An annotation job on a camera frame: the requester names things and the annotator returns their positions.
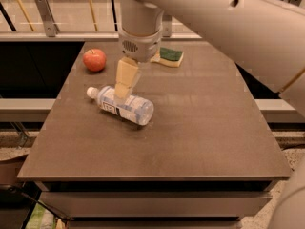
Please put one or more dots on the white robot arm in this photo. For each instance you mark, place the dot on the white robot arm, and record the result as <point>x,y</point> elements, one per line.
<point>265,37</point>

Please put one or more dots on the left metal railing bracket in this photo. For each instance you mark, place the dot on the left metal railing bracket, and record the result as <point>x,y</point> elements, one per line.
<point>50,27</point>

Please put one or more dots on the clear blue plastic bottle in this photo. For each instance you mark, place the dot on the clear blue plastic bottle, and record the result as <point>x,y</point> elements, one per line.
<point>135,109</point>

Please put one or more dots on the yellow pole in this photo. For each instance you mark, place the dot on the yellow pole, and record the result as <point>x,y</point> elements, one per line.
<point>93,15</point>
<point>25,13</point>

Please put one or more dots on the middle metal railing bracket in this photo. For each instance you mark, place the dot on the middle metal railing bracket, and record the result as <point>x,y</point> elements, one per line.
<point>167,25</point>

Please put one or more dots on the red apple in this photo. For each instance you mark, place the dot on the red apple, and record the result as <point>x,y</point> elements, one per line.
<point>94,60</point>

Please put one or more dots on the metal handrail bar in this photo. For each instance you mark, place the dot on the metal handrail bar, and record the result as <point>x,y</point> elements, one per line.
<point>16,36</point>

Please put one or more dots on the green white package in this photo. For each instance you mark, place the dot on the green white package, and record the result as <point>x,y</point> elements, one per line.
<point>41,218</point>

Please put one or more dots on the black diagonal pole left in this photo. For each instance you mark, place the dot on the black diagonal pole left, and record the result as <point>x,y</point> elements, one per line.
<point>7,18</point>

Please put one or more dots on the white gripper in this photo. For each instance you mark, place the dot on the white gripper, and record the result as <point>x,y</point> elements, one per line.
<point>142,48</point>

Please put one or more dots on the yellow pole far left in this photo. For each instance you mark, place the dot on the yellow pole far left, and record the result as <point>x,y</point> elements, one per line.
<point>25,13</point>

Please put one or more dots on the yellow pole centre left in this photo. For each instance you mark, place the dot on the yellow pole centre left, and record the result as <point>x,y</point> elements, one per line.
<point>93,15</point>

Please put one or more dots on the grey table drawer base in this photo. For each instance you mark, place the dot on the grey table drawer base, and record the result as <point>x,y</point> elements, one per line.
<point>155,209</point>

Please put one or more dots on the green yellow sponge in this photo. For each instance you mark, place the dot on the green yellow sponge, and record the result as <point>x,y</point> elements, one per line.
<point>168,57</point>

